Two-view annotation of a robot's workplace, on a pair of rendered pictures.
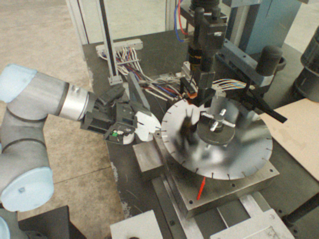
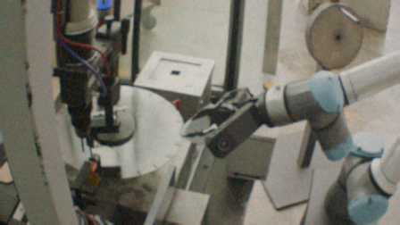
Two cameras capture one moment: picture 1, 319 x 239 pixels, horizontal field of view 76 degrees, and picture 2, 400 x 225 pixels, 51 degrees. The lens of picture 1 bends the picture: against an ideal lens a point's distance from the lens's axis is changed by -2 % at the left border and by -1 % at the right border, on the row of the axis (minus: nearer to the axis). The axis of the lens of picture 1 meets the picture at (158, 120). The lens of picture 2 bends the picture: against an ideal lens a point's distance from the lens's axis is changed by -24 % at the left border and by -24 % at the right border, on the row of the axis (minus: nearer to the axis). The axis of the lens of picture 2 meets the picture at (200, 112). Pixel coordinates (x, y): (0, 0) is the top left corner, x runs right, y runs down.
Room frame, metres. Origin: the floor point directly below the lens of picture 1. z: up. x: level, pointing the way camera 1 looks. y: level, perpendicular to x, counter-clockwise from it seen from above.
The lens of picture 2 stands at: (1.08, 0.46, 1.69)
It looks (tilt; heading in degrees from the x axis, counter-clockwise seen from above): 37 degrees down; 211
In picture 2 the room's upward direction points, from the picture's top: 4 degrees clockwise
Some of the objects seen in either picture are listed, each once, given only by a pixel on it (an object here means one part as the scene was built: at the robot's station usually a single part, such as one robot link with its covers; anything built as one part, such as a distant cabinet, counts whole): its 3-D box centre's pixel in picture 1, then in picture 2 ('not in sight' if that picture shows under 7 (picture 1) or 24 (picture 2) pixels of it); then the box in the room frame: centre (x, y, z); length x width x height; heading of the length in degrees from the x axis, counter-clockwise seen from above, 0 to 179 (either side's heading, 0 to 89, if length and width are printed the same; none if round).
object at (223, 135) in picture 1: (216, 126); (111, 123); (0.41, -0.17, 0.96); 0.11 x 0.11 x 0.03
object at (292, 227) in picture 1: (288, 220); not in sight; (0.21, -0.40, 0.76); 0.09 x 0.03 x 0.03; 20
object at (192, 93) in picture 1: (187, 92); (84, 183); (0.59, -0.10, 0.95); 0.10 x 0.03 x 0.07; 20
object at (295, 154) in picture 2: not in sight; (320, 84); (-0.78, -0.04, 0.50); 0.50 x 0.50 x 1.00; 51
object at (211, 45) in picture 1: (208, 52); (108, 61); (0.47, -0.12, 1.17); 0.06 x 0.05 x 0.20; 11
